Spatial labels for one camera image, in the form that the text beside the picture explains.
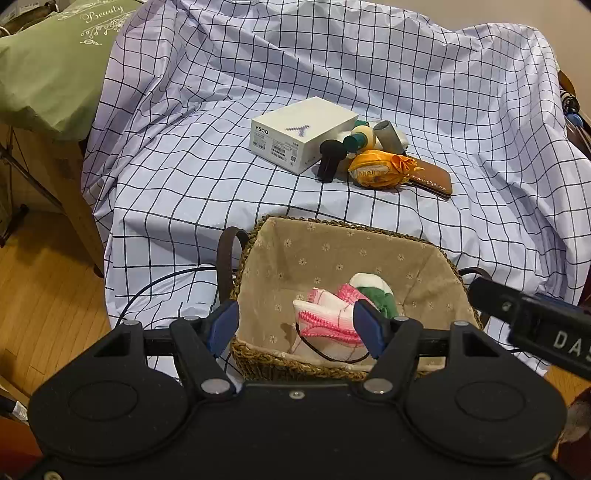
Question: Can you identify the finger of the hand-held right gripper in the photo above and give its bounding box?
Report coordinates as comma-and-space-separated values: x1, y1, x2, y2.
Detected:
468, 275, 525, 327

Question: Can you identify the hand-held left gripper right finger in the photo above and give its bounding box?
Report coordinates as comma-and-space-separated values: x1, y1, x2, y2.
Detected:
352, 299, 509, 402

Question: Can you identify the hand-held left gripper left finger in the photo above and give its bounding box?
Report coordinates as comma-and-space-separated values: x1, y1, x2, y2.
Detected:
83, 299, 241, 402

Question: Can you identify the beige tape roll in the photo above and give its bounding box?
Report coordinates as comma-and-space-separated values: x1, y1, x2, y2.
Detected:
372, 120, 409, 153

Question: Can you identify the green white knitted sock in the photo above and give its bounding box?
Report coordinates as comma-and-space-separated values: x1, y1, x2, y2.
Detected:
348, 272, 400, 320

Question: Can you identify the pink white knitted sock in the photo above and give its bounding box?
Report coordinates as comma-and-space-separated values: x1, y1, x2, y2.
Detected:
292, 287, 366, 345
335, 282, 371, 311

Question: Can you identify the dark fuzzy object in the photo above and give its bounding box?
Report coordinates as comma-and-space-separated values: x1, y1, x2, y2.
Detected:
554, 388, 591, 462

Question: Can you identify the woven basket with fabric lining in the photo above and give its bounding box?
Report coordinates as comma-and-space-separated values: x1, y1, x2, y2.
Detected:
217, 215, 493, 382

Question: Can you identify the brown leather case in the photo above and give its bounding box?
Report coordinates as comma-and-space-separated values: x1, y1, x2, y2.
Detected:
402, 156, 454, 200

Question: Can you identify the orange knitted cloth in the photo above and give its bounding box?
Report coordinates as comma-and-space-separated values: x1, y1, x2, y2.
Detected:
347, 148, 419, 189

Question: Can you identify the black T-shaped tool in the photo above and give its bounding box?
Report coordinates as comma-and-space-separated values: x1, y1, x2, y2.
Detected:
317, 140, 348, 184

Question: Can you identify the wooden furniture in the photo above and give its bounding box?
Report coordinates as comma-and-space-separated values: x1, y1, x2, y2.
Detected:
0, 122, 105, 278

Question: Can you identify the white cardboard box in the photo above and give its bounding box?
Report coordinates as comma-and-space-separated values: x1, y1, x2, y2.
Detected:
249, 96, 360, 176

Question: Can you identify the white checked bed sheet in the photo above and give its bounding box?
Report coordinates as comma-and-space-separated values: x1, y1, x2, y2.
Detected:
81, 0, 591, 377

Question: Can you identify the black metal stand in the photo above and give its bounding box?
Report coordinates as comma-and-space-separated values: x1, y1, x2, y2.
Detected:
0, 127, 63, 247

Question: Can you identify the green embroidered pillow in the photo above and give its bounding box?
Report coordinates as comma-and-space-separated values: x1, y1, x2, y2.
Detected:
0, 0, 145, 142

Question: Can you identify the black cable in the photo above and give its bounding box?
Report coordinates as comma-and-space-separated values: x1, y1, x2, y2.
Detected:
119, 264, 221, 324

